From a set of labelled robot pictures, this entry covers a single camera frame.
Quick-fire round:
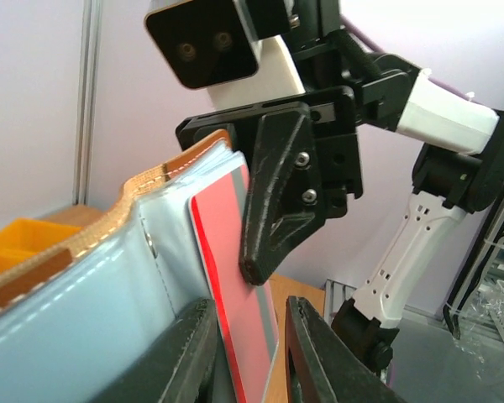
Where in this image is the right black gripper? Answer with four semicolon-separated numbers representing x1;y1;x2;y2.
175;86;363;285

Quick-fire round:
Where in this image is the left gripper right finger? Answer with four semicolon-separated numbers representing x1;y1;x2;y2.
285;296;404;402

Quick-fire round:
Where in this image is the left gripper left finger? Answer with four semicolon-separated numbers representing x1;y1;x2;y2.
92;298;218;402

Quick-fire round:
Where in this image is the brown leather card holder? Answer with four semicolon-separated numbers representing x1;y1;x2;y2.
0;129;244;402

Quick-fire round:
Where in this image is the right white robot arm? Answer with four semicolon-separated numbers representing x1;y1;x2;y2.
176;1;504;374

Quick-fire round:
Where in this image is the yellow three-compartment bin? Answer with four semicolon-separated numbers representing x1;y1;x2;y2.
0;218;82;274

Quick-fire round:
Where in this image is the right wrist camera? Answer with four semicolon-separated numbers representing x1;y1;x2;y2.
144;0;305;111

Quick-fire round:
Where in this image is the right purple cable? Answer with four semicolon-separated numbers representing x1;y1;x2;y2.
339;16;475;102

